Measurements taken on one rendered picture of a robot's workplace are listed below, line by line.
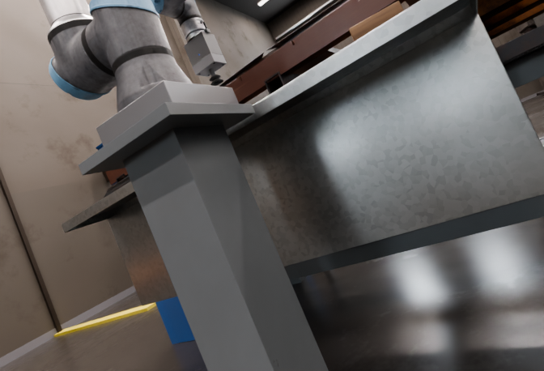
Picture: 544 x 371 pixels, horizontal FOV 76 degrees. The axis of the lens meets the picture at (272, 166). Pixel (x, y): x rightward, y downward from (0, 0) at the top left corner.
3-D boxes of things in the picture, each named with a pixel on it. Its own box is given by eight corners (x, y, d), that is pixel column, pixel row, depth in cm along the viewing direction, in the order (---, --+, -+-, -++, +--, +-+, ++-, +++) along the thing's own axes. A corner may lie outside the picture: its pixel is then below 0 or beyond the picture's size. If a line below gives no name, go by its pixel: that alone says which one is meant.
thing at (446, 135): (150, 300, 133) (116, 215, 135) (559, 184, 65) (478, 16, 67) (142, 306, 130) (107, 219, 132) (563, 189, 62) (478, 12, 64)
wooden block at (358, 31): (359, 51, 67) (348, 28, 67) (361, 57, 73) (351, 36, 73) (410, 23, 64) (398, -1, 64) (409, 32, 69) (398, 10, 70)
